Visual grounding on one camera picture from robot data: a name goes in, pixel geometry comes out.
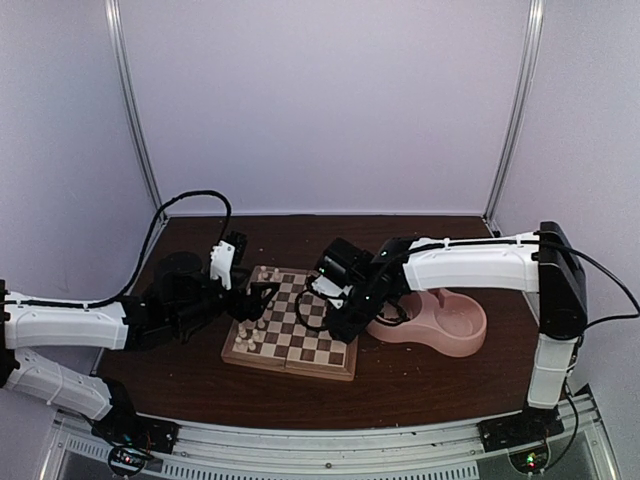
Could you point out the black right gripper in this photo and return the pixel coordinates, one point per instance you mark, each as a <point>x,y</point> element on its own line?
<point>345,330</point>

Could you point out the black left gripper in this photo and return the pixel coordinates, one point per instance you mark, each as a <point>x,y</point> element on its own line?
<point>239,310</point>

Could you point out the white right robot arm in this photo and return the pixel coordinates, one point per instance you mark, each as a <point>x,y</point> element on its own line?
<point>410,291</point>

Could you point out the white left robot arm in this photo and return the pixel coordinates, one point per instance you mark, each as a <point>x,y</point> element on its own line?
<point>29,322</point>

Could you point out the white chess pieces row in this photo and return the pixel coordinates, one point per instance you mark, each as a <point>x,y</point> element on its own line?
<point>262,290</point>

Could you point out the wooden chess board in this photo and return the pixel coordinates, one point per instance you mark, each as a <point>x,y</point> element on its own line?
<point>283,340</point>

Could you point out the pink plastic double bowl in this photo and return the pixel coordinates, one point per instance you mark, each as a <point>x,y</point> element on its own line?
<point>451,323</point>

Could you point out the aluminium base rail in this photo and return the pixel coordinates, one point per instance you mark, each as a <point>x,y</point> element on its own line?
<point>452,450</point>

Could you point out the aluminium frame post left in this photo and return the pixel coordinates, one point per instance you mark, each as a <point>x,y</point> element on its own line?
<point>118,42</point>

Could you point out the aluminium frame post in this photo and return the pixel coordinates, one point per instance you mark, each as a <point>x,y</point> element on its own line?
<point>118,42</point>
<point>525,78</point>

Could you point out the aluminium frame post right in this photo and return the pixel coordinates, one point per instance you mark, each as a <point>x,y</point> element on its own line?
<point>525,78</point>

